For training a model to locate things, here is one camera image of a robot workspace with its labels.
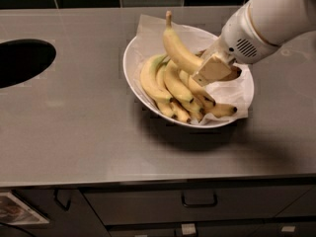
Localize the black drawer handle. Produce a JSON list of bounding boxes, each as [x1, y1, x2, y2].
[[181, 191, 218, 208]]

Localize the greenish yellow left banana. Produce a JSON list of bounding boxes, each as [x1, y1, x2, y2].
[[140, 54, 173, 104]]

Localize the yellow middle banana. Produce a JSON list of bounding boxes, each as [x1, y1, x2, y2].
[[164, 60, 194, 104]]

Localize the white label sticker right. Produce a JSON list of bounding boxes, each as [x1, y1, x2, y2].
[[280, 226, 296, 233]]

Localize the white paper liner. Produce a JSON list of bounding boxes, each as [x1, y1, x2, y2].
[[132, 14, 253, 126]]

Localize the large yellow top banana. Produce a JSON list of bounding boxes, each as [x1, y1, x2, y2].
[[162, 10, 243, 82]]

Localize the picture board at left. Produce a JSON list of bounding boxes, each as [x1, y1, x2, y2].
[[0, 192, 49, 225]]

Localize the grey cabinet door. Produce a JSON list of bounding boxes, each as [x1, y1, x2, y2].
[[14, 189, 110, 237]]

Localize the grey drawer front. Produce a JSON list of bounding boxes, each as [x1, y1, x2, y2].
[[85, 186, 310, 226]]

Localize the small yellow lower banana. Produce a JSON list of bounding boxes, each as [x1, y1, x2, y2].
[[171, 102, 191, 123]]

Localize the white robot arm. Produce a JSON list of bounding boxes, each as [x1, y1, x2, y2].
[[193, 0, 316, 86]]

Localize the white ceramic bowl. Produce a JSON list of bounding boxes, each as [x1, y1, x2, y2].
[[122, 23, 256, 129]]

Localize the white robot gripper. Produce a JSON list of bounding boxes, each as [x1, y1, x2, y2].
[[192, 3, 279, 86]]

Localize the round black sink opening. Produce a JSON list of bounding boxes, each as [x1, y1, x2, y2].
[[0, 39, 56, 88]]

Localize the yellow banana under top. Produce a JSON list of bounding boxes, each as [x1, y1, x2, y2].
[[179, 70, 216, 111]]

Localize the yellow bottom right banana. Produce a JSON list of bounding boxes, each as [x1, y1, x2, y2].
[[190, 103, 238, 122]]

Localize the black cabinet door handle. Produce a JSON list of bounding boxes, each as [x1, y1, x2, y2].
[[53, 189, 72, 211]]

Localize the white label sticker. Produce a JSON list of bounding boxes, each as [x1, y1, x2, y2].
[[280, 226, 296, 233], [181, 223, 197, 236]]

